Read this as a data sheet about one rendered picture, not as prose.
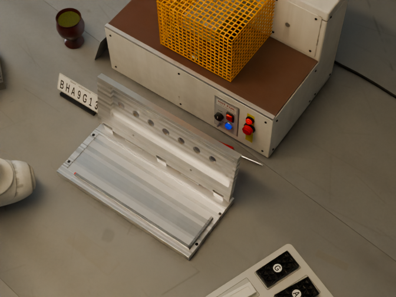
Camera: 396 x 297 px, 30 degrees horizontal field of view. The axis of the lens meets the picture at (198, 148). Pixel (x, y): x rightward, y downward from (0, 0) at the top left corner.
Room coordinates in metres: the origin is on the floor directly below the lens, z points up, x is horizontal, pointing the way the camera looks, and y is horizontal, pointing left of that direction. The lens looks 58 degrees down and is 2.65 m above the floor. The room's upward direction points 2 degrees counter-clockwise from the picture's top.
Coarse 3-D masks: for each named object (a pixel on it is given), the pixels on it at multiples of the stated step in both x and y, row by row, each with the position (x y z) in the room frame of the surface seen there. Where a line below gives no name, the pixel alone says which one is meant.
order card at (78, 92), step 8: (64, 80) 1.29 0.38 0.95; (64, 88) 1.28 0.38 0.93; (72, 88) 1.27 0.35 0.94; (80, 88) 1.26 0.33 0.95; (72, 96) 1.26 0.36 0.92; (80, 96) 1.25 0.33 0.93; (88, 96) 1.23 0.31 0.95; (96, 96) 1.22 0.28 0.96; (88, 104) 1.22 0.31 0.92; (96, 104) 1.21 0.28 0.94; (96, 112) 1.20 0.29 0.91
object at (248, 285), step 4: (248, 284) 0.67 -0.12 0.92; (240, 288) 0.66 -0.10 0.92; (244, 288) 0.66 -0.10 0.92; (248, 288) 0.66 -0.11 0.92; (252, 288) 0.66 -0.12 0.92; (232, 292) 0.65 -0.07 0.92; (236, 292) 0.65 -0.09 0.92; (240, 292) 0.65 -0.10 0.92; (244, 292) 0.65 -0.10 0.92; (248, 292) 0.65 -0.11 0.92; (252, 292) 0.65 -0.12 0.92; (224, 296) 0.64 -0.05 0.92; (228, 296) 0.64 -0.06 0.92; (232, 296) 0.64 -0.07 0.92; (236, 296) 0.64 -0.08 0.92; (240, 296) 0.64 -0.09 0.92; (244, 296) 0.64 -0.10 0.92; (248, 296) 0.64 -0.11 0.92
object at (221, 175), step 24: (120, 96) 1.14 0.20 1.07; (120, 120) 1.12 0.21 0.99; (144, 120) 1.08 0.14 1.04; (168, 120) 1.04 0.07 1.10; (144, 144) 1.06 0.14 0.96; (168, 144) 1.03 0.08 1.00; (192, 144) 1.00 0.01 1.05; (216, 144) 0.96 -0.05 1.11; (192, 168) 0.97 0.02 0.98; (216, 168) 0.94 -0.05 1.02
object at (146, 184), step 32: (96, 128) 1.14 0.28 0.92; (96, 160) 1.04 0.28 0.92; (128, 160) 1.03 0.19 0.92; (160, 160) 1.02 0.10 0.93; (96, 192) 0.94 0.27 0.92; (128, 192) 0.94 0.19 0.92; (160, 192) 0.93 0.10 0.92; (192, 192) 0.93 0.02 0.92; (160, 224) 0.84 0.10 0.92; (192, 224) 0.84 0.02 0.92
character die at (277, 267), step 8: (280, 256) 0.74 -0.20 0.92; (288, 256) 0.74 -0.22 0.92; (272, 264) 0.72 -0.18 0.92; (280, 264) 0.72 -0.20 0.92; (288, 264) 0.72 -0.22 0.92; (296, 264) 0.72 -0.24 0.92; (256, 272) 0.70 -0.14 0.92; (264, 272) 0.70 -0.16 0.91; (272, 272) 0.70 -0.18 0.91; (280, 272) 0.70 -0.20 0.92; (288, 272) 0.70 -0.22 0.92; (264, 280) 0.68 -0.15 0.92; (272, 280) 0.68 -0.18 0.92
